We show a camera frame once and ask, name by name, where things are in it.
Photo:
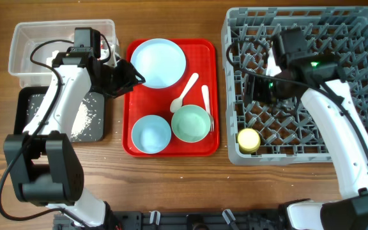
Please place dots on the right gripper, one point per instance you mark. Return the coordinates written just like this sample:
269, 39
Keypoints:
253, 90

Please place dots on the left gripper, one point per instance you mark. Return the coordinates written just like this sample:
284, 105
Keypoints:
128, 78

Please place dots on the yellow plastic cup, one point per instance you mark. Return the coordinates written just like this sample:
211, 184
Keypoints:
249, 140

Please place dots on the rice and food scraps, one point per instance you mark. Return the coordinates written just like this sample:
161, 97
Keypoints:
89, 122

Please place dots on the light blue bowl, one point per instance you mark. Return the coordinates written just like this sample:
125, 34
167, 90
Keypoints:
151, 134

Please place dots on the mint green bowl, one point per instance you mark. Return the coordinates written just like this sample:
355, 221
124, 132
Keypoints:
190, 123

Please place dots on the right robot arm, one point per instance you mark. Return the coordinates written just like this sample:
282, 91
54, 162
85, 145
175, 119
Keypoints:
319, 82

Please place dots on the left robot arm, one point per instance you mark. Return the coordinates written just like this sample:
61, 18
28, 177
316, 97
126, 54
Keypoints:
42, 164

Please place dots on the black waste tray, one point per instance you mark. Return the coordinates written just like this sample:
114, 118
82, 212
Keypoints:
22, 105

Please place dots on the grey dishwasher rack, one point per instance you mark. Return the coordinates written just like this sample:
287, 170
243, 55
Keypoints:
288, 133

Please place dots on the light blue plate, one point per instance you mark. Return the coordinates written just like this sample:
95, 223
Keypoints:
160, 61

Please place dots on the white plastic spoon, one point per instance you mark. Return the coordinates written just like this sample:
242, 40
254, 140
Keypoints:
177, 103

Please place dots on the white plastic fork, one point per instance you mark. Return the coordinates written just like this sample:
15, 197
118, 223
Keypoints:
206, 98

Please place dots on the red serving tray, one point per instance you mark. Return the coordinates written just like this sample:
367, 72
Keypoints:
143, 101

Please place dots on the clear plastic bin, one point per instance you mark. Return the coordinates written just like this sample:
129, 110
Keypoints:
28, 35

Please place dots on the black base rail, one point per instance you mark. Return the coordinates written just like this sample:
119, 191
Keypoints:
227, 219

